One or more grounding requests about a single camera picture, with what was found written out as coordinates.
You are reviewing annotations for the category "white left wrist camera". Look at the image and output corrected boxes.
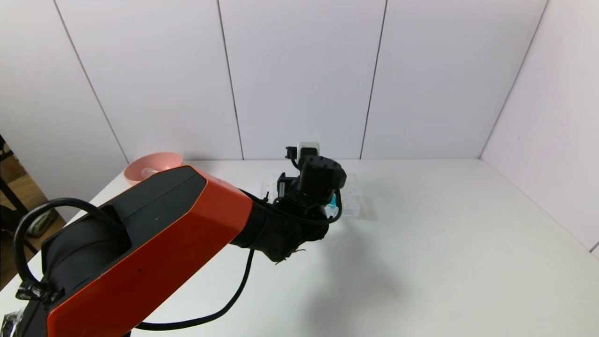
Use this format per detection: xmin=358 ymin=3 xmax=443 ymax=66
xmin=298 ymin=142 xmax=321 ymax=160

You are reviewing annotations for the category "thick black cable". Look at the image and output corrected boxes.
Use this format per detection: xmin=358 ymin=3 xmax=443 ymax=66
xmin=132 ymin=248 xmax=256 ymax=332

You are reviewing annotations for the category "clear plastic test tube rack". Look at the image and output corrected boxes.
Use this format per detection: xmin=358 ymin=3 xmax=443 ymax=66
xmin=260 ymin=173 xmax=361 ymax=219

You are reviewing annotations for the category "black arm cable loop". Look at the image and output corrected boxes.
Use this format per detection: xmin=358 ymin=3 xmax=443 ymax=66
xmin=14 ymin=198 xmax=111 ymax=289

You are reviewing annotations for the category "pink bowl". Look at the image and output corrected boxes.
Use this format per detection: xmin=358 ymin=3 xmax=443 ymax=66
xmin=124 ymin=152 xmax=183 ymax=186

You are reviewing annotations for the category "thin black camera cable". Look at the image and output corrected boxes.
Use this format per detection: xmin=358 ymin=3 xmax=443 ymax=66
xmin=275 ymin=189 xmax=343 ymax=226

